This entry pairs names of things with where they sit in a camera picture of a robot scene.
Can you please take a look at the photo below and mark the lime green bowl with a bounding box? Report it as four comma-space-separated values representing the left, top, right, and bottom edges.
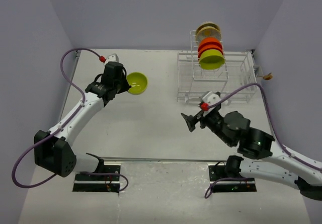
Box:
126, 72, 148, 95
199, 49, 225, 70

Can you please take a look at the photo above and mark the orange bowl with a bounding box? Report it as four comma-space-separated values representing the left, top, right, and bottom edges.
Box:
199, 37, 222, 48
198, 42, 223, 56

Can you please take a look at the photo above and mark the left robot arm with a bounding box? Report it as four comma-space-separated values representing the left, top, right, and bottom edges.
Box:
34, 61, 130, 180

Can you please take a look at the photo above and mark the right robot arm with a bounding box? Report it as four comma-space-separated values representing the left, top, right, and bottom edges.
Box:
181, 108, 321, 201

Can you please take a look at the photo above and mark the small brown object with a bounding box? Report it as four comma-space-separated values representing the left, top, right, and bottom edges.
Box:
262, 73, 273, 81

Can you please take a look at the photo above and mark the patterned white bowl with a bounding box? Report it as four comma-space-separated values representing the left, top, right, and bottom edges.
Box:
195, 26, 222, 42

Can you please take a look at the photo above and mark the tan rear bowl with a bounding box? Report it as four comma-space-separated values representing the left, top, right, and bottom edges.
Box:
196, 21, 221, 33

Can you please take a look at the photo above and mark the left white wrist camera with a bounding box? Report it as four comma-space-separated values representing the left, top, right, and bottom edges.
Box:
105, 53, 119, 64

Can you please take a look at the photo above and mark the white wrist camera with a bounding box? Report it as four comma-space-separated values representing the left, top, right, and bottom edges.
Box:
199, 91, 221, 112
105, 53, 119, 64

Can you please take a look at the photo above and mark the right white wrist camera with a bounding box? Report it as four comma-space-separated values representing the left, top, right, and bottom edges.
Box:
199, 91, 221, 112

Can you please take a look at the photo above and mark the white wire dish rack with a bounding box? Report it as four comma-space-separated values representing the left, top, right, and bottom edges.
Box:
177, 30, 257, 104

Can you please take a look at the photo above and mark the aluminium table edge rail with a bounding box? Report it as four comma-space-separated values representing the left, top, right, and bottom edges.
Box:
60, 48, 85, 127

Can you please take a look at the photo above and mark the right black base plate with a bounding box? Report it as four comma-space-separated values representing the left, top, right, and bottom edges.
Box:
208, 162, 257, 193

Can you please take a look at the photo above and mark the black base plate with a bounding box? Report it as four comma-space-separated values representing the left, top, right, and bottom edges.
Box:
72, 174, 121, 193
208, 162, 257, 193

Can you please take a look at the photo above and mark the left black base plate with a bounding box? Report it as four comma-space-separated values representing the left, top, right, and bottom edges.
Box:
72, 174, 121, 193

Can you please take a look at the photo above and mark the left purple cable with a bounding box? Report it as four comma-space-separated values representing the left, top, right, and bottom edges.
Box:
11, 48, 105, 189

